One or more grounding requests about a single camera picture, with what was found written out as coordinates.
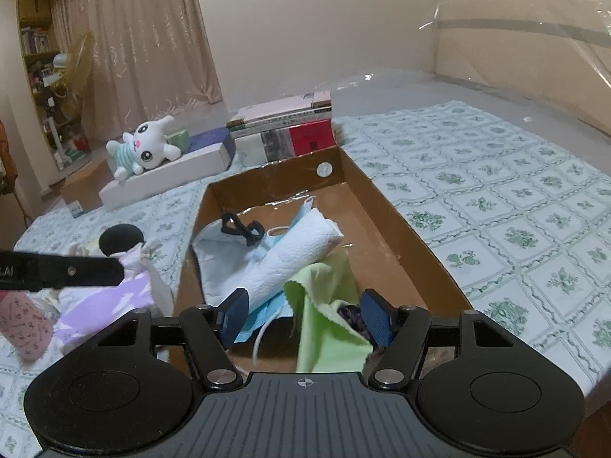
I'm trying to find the bookshelf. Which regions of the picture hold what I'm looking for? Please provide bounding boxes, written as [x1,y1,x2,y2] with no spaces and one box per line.
[16,0,65,163]

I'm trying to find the green cloth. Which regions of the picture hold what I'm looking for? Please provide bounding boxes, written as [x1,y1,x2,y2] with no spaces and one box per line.
[283,247,375,374]

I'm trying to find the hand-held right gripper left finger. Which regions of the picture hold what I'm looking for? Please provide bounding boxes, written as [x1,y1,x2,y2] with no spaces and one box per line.
[76,289,250,390]

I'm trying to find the white black-trimmed face mask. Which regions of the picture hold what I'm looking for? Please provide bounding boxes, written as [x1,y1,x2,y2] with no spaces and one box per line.
[192,212,268,307]

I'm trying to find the white plush toy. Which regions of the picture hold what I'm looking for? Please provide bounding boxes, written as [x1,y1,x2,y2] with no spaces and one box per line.
[106,115,183,181]

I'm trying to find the stack of books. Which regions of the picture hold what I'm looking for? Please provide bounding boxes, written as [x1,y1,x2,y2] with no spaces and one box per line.
[226,90,335,165]

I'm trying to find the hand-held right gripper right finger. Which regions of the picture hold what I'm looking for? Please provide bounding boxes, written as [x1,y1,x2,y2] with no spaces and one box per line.
[360,289,530,390]

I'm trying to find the blue face mask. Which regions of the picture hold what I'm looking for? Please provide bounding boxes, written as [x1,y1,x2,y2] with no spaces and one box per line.
[233,195,320,366]

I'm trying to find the plastic wrapped headboard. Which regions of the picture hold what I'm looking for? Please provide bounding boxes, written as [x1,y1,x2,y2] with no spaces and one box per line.
[420,0,611,129]

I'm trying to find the pink lidded cup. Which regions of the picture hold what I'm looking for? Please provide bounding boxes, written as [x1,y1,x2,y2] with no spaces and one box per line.
[0,291,55,362]

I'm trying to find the purple tissue pack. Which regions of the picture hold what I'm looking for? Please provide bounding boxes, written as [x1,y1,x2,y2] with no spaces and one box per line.
[45,241,175,361]

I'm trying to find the beige curtain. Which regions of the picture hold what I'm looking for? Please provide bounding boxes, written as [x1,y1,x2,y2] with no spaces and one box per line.
[50,0,224,139]

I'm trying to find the cardboard tray box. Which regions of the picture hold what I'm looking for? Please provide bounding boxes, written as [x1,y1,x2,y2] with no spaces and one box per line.
[169,145,473,377]

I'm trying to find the small brown cardboard box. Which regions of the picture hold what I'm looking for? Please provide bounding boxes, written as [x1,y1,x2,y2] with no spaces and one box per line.
[60,157,115,218]

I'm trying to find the flat white box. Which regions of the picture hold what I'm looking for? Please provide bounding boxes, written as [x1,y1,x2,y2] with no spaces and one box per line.
[99,126,236,211]

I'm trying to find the white cloth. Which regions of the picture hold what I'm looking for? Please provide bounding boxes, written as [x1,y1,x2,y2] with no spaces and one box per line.
[241,207,345,313]

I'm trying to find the yellow standing fan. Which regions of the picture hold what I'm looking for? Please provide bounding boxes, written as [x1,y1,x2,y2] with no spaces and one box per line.
[52,31,96,168]

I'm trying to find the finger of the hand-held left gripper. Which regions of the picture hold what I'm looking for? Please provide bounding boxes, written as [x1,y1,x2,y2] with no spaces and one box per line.
[99,224,146,257]
[40,252,126,292]

